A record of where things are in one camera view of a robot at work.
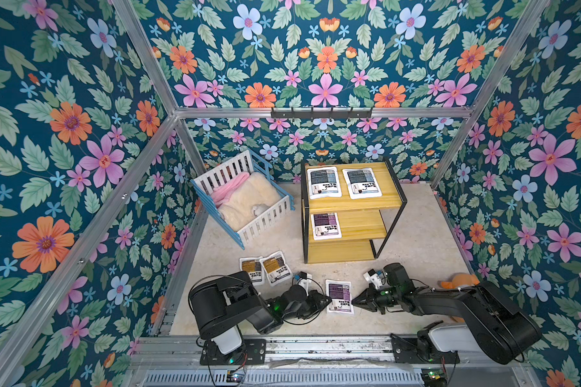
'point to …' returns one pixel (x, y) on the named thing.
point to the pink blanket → (222, 193)
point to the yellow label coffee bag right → (275, 268)
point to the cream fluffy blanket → (257, 189)
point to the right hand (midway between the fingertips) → (354, 303)
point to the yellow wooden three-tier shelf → (349, 209)
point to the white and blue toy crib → (250, 161)
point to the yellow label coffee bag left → (254, 268)
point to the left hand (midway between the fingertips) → (336, 302)
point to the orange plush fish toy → (459, 280)
